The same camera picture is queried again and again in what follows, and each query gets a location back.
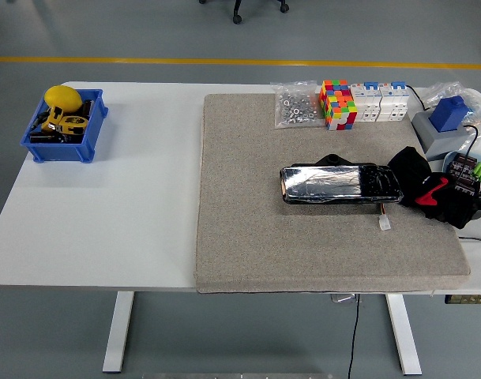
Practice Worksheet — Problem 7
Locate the light blue plastic bowl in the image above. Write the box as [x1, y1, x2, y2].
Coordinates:
[441, 151, 481, 205]

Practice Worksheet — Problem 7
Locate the black office chair base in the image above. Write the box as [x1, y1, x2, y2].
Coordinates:
[198, 0, 291, 25]

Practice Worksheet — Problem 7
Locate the black rag with red tag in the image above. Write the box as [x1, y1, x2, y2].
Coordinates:
[386, 146, 481, 230]

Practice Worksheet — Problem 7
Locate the black hanging cable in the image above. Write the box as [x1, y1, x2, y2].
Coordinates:
[346, 294, 362, 379]

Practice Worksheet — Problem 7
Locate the grey-brown felt mat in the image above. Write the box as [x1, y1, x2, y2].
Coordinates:
[195, 92, 472, 295]

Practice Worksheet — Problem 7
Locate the multicoloured cube puzzle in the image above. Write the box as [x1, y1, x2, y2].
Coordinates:
[318, 79, 359, 132]

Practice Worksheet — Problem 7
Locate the metal bracket under table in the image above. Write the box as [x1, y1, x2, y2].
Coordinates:
[329, 292, 363, 304]

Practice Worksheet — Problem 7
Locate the black panel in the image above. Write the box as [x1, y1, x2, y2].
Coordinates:
[279, 152, 405, 206]

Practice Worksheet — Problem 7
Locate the yellow tape measure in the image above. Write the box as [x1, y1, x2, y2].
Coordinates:
[40, 105, 89, 135]

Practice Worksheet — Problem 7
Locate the blue plastic block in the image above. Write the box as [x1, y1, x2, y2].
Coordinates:
[428, 96, 471, 133]

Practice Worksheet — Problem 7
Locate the yellow lemon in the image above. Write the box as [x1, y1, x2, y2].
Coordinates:
[43, 84, 84, 114]

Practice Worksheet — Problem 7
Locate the crumpled clear plastic bag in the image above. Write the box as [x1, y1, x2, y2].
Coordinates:
[423, 81, 481, 131]

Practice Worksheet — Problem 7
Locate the blue plastic bin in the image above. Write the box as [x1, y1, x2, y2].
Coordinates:
[19, 88, 110, 164]

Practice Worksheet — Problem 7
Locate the white wire connector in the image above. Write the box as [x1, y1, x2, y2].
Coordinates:
[378, 204, 392, 232]

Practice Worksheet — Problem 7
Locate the white circuit breaker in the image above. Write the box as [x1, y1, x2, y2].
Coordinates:
[379, 81, 410, 122]
[349, 81, 383, 123]

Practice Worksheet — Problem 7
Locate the thin black cable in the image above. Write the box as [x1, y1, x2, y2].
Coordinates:
[404, 84, 480, 159]

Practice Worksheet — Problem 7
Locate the clear bag of metal nuts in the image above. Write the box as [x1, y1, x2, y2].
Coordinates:
[270, 81, 324, 130]

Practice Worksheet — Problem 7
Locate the grey plastic base block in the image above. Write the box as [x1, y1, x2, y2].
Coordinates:
[411, 111, 478, 162]

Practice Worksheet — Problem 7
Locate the white table leg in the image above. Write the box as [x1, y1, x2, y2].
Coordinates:
[384, 294, 423, 376]
[101, 291, 135, 374]

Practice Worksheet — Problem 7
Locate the table height control panel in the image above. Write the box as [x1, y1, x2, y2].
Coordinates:
[444, 294, 481, 305]

